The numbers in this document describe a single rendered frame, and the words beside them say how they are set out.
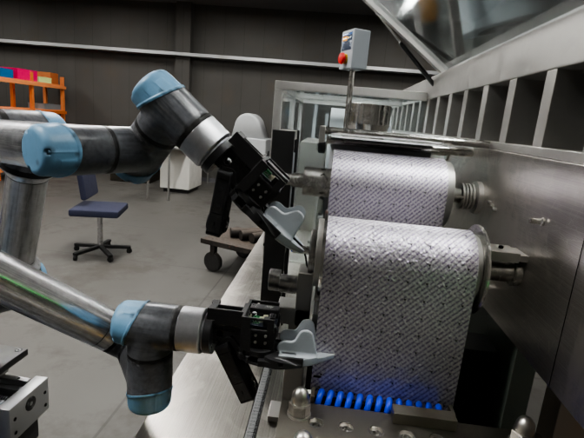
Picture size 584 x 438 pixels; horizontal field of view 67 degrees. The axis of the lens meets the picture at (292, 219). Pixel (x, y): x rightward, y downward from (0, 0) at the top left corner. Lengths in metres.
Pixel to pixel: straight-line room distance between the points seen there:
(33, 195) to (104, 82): 9.37
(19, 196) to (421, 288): 0.88
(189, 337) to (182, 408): 0.25
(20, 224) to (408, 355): 0.90
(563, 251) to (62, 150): 0.70
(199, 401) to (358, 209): 0.50
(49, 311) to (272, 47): 8.75
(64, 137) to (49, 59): 10.46
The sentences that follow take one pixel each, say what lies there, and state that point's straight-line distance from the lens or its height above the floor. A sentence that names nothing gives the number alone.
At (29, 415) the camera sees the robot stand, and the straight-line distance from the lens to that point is 1.33.
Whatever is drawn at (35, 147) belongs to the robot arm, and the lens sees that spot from 0.70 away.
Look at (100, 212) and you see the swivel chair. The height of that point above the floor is 0.48.
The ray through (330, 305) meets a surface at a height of 1.18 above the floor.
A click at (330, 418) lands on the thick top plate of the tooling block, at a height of 1.03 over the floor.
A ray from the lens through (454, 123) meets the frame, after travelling 1.40.
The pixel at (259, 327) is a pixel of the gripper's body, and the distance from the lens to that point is 0.72.
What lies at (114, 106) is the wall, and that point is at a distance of 10.37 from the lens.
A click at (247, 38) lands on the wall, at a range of 9.50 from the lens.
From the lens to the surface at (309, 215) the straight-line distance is 1.73.
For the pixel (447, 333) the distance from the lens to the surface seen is 0.76.
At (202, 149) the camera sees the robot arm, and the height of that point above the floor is 1.41.
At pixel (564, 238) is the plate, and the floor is 1.34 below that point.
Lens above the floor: 1.47
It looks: 13 degrees down
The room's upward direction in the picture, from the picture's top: 5 degrees clockwise
